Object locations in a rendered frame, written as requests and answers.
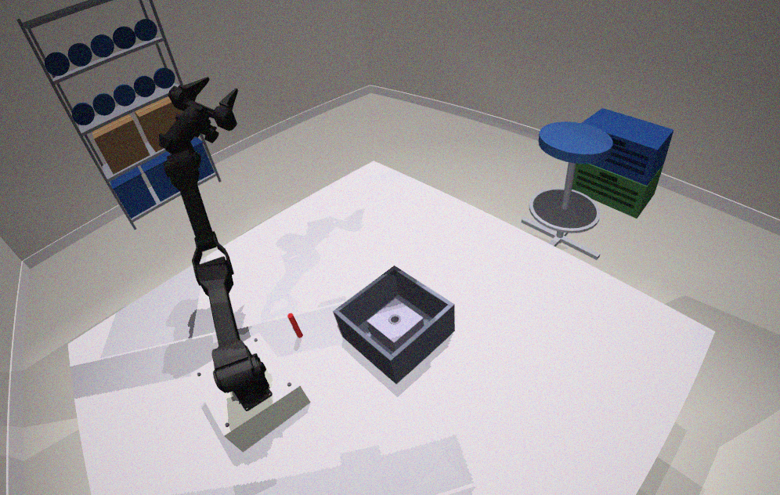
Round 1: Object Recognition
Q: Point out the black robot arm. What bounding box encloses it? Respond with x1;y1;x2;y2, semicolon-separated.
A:
159;123;272;411

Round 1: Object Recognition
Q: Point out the dark red peg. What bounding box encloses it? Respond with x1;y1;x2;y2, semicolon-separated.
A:
288;313;303;338

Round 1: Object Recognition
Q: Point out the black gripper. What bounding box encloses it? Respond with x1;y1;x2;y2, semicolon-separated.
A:
168;77;238;138

